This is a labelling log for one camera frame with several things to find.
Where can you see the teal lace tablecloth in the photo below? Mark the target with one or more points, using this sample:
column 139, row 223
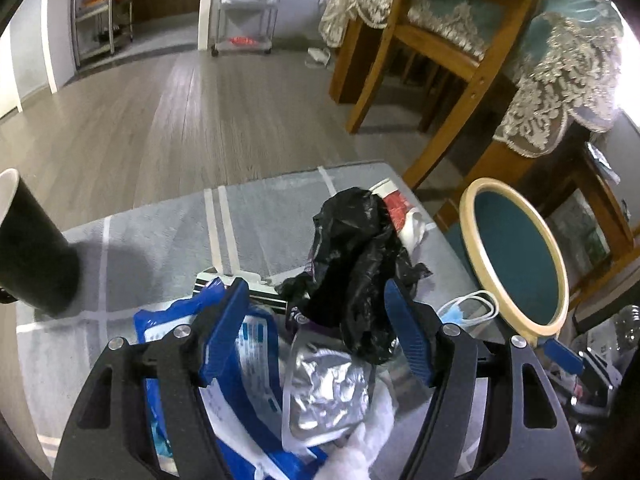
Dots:
column 565, row 60

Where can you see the grey rug with white lines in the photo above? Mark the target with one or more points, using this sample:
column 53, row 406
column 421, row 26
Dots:
column 150, row 240

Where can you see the silver foil pouch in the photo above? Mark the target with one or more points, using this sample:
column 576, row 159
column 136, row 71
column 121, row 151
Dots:
column 325, row 390

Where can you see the red floral paper cup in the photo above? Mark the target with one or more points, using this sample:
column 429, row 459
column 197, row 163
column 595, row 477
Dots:
column 400, row 205

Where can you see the blue wrapper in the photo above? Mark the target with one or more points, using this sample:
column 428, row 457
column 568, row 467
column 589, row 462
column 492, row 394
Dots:
column 452, row 316

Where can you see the white trolley cart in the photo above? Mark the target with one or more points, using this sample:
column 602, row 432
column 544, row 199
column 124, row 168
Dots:
column 250, row 10

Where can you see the black plastic bag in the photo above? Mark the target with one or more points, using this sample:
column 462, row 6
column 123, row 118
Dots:
column 350, row 260

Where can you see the wooden chair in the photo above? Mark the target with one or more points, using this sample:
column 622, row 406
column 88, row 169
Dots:
column 480, row 75

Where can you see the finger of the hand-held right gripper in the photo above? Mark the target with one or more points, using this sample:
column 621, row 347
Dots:
column 565, row 355

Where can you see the wooden table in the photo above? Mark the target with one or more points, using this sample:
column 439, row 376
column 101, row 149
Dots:
column 345, row 60

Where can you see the blue plastic package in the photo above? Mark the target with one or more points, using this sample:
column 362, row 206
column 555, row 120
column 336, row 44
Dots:
column 265, row 410

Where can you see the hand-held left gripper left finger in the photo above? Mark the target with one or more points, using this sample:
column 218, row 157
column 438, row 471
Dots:
column 220, row 330

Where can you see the teal bin with beige rim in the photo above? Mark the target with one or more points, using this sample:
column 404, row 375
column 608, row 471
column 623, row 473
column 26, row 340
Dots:
column 515, row 260

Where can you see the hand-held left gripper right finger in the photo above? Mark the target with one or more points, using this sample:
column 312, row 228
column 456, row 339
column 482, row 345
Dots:
column 405, row 330

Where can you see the wooden stool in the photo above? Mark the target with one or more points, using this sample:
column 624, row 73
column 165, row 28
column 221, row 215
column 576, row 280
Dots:
column 595, row 180

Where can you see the metal shelf rack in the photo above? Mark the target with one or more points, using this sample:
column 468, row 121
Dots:
column 112, row 10

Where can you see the small printed box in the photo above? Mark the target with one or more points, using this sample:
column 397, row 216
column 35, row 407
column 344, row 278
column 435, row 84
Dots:
column 265, row 296

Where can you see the white slipper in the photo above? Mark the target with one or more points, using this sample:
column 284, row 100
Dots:
column 317, row 57

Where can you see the white tissue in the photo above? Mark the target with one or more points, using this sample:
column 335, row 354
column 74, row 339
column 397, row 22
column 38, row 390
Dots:
column 370, row 440

